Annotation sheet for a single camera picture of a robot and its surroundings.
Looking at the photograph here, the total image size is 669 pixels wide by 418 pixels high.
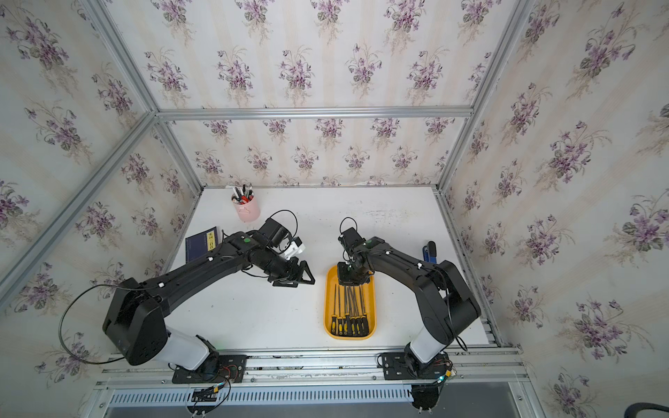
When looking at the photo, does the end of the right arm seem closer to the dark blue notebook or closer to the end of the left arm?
the end of the left arm

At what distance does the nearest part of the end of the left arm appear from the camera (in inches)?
27.1

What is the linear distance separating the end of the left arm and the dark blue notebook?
423 millimetres

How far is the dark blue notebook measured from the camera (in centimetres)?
100
